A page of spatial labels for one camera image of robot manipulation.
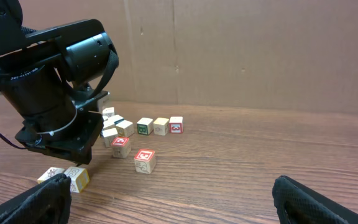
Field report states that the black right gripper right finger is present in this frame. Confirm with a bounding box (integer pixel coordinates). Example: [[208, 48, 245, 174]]
[[272, 175, 358, 224]]

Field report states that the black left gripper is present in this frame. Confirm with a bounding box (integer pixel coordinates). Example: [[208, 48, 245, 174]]
[[15, 90, 110, 164]]

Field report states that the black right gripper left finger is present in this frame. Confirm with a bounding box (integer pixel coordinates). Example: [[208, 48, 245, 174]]
[[0, 174, 71, 224]]

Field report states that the plain wooden picture block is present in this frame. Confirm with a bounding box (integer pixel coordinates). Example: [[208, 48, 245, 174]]
[[37, 167, 65, 184]]

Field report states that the yellow top picture block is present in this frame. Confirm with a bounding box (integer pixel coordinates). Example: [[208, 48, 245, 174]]
[[64, 167, 90, 193]]

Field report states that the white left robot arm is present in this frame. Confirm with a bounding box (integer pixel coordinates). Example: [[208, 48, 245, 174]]
[[0, 0, 119, 164]]

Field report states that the plain block below cluster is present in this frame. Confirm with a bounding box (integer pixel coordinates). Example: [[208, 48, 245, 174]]
[[101, 128, 118, 147]]

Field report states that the blue edged centre block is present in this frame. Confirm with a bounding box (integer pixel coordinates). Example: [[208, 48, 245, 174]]
[[103, 120, 115, 130]]

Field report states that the blue edged block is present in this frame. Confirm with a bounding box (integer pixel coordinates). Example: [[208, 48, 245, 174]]
[[103, 120, 115, 130], [108, 114, 124, 124]]

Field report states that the far rear cluster block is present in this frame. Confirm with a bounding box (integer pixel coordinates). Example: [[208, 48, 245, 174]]
[[102, 107, 115, 118]]

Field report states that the blue edged rear block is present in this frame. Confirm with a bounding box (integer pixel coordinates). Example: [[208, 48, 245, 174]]
[[108, 114, 124, 124]]

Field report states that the red E block rear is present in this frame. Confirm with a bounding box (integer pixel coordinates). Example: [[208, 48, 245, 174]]
[[111, 137, 131, 159]]

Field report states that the red e block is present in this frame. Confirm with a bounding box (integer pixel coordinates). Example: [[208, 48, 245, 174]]
[[111, 137, 131, 159], [134, 149, 156, 174]]

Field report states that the blue yellow sided block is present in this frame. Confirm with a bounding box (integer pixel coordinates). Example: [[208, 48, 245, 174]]
[[116, 120, 134, 138]]

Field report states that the green B letter block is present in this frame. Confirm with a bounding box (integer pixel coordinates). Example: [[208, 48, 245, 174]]
[[137, 118, 154, 135]]

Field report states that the red E block front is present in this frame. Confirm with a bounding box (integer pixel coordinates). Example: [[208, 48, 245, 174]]
[[134, 149, 156, 174]]

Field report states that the yellow top hand block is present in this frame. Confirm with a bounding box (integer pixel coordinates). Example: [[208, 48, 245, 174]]
[[154, 118, 169, 136]]

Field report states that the red number 3 block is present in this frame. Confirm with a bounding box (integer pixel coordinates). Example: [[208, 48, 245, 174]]
[[169, 116, 183, 134]]

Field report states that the brown cardboard backdrop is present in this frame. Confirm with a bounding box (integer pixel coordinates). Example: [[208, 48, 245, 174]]
[[21, 0, 358, 113]]

